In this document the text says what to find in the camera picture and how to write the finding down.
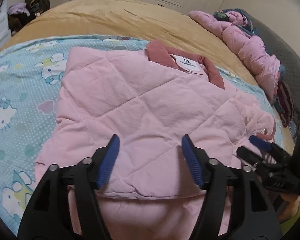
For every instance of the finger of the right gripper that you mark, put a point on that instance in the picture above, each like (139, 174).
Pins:
(267, 146)
(274, 160)

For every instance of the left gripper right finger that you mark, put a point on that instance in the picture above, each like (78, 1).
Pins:
(252, 215)

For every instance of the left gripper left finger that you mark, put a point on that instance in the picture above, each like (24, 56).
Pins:
(47, 215)

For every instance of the pink quilted jacket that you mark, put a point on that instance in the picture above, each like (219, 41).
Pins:
(150, 107)

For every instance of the purple clothing pile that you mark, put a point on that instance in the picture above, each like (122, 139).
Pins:
(18, 8)

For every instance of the person right hand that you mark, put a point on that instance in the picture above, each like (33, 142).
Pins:
(292, 207)

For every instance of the striped dark pillow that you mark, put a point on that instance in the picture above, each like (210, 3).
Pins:
(284, 103)

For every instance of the pink crumpled comforter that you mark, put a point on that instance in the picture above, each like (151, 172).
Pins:
(236, 30)

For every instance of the blue Hello Kitty sheet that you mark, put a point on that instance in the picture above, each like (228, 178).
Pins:
(28, 109)

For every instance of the tan bed blanket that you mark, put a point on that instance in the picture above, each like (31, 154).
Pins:
(132, 19)

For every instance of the black backpack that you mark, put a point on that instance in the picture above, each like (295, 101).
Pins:
(36, 7)

